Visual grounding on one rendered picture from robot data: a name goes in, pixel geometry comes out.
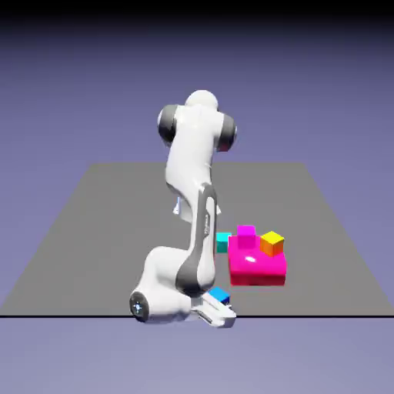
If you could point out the large pink box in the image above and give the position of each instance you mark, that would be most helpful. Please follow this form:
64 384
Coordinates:
257 266

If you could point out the small teal cube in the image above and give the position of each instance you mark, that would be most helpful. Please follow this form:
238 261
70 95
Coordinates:
221 241

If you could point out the small yellow cube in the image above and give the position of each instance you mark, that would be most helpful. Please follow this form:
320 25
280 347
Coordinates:
272 243

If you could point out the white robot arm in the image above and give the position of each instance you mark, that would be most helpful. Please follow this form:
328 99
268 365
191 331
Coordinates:
190 147

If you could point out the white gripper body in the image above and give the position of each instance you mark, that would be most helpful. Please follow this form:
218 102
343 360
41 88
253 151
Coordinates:
219 314

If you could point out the small magenta cube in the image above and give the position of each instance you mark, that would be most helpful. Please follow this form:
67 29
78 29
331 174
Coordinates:
246 235

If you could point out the small blue cube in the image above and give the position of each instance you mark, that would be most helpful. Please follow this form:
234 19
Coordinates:
219 295

